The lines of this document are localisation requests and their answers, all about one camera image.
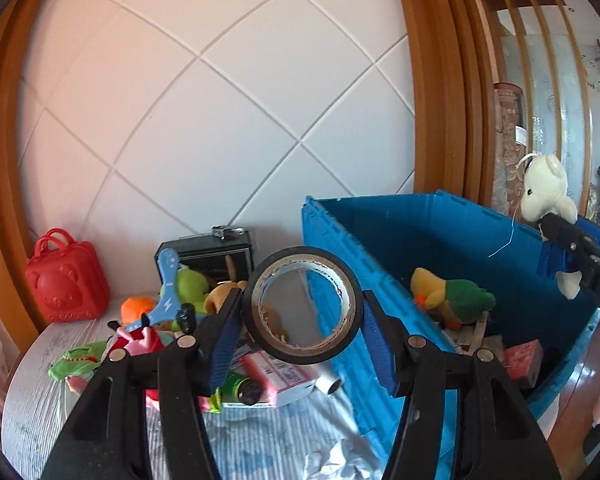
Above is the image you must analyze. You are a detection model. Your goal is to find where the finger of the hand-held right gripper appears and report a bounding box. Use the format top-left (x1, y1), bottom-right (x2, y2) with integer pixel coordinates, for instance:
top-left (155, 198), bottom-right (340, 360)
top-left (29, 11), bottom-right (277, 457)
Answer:
top-left (539, 212), bottom-right (600, 291)

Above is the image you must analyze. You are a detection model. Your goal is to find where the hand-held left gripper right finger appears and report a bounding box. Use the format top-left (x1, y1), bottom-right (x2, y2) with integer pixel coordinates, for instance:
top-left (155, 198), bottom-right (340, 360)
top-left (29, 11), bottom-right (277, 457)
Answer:
top-left (362, 290), bottom-right (561, 480)

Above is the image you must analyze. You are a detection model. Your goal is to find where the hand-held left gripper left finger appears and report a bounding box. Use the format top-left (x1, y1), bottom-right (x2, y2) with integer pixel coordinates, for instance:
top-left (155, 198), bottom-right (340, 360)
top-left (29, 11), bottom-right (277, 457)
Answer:
top-left (40, 287), bottom-right (243, 480)

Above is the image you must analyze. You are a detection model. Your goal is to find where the black tape roll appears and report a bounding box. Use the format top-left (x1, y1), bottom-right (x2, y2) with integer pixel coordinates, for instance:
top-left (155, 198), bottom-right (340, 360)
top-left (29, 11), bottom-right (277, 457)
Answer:
top-left (244, 246), bottom-right (365, 365)

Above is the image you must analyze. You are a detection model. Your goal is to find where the small white bear plush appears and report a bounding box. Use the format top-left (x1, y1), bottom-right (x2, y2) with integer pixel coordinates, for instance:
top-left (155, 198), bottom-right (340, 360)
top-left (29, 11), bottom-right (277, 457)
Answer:
top-left (520, 152), bottom-right (581, 301)

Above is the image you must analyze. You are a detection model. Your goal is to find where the green yellow duck plush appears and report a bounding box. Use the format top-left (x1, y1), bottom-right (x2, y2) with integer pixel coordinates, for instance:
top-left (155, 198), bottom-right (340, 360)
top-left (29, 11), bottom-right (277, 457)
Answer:
top-left (411, 267), bottom-right (497, 326)

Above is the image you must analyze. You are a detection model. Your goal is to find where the blue plastic bin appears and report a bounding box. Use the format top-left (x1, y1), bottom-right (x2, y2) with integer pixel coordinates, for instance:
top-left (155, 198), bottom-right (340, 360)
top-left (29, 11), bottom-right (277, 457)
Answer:
top-left (300, 190), bottom-right (600, 476)

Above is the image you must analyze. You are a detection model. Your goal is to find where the brown teddy bear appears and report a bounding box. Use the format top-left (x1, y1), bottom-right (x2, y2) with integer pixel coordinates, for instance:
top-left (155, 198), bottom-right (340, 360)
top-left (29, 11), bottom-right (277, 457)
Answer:
top-left (203, 280), bottom-right (248, 316)

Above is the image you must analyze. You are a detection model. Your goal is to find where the small black toy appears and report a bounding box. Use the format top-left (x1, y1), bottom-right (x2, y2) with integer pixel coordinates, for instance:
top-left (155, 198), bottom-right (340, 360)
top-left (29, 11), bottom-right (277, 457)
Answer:
top-left (176, 305), bottom-right (197, 336)

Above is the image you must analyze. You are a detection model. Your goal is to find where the green packet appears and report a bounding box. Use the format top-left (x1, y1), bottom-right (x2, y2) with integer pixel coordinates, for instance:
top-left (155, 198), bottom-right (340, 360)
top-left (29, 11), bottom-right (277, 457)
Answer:
top-left (207, 370), bottom-right (263, 413)

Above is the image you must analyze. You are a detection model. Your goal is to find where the pink packet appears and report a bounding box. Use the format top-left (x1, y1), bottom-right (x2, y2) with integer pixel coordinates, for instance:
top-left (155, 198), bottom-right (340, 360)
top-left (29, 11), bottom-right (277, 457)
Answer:
top-left (232, 347), bottom-right (316, 408)

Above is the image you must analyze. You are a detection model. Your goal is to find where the green plush toy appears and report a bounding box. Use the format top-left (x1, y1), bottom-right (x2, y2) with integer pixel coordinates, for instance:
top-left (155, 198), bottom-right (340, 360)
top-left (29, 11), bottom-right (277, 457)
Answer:
top-left (175, 269), bottom-right (211, 316)

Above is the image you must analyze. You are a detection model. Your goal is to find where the white paper roll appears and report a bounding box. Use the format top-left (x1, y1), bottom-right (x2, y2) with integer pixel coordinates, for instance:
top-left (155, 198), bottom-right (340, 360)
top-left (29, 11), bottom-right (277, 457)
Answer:
top-left (312, 370), bottom-right (342, 396)

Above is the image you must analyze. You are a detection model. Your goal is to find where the blue plastic boomerang toy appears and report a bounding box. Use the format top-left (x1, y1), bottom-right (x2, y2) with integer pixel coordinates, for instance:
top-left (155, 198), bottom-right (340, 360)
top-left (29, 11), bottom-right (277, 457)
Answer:
top-left (140, 246), bottom-right (191, 331)

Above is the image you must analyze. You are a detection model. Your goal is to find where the pink pig plush red dress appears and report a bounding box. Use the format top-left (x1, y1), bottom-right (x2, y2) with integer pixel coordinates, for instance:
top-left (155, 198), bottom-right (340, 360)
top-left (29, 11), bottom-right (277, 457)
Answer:
top-left (107, 322), bottom-right (173, 361)

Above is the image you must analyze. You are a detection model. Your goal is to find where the black box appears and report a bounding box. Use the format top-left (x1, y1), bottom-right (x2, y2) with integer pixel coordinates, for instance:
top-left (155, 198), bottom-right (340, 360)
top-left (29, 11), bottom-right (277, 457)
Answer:
top-left (154, 230), bottom-right (257, 286)

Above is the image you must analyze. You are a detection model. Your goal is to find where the orange plush toy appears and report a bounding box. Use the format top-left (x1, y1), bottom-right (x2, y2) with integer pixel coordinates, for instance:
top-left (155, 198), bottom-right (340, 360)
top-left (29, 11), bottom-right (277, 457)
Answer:
top-left (121, 296), bottom-right (158, 326)

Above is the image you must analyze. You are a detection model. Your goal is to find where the wooden toy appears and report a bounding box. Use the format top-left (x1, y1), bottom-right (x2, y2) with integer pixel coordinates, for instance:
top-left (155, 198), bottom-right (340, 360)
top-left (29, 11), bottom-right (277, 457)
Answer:
top-left (442, 310), bottom-right (503, 348)

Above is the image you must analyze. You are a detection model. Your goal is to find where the pink box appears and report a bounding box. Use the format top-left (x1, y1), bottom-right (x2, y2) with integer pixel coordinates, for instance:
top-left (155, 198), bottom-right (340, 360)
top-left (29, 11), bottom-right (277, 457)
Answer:
top-left (502, 339), bottom-right (545, 388)

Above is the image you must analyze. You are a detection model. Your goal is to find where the crumpled silver sheet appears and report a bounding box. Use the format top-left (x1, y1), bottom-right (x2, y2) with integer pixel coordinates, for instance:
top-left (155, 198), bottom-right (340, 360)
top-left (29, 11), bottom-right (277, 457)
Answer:
top-left (200, 390), bottom-right (386, 480)

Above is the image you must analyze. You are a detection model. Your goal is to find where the green crocodile plush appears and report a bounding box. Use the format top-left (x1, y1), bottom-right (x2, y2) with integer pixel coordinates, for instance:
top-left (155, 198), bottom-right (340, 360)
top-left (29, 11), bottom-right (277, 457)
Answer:
top-left (47, 341), bottom-right (112, 396)

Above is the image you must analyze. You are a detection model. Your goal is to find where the red bear carry case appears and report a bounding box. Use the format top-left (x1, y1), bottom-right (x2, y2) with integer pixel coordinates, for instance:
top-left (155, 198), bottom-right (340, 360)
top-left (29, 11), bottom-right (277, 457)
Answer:
top-left (25, 228), bottom-right (112, 325)

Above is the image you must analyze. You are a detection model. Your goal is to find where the wooden slat partition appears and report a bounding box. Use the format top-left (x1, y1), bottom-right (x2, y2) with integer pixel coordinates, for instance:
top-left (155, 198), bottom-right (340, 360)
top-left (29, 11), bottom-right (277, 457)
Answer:
top-left (477, 0), bottom-right (596, 211)

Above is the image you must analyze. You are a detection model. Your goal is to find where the wooden door frame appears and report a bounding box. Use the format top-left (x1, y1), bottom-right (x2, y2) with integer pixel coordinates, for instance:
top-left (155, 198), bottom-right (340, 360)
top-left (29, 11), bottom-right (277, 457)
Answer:
top-left (392, 0), bottom-right (496, 211)
top-left (0, 0), bottom-right (56, 336)

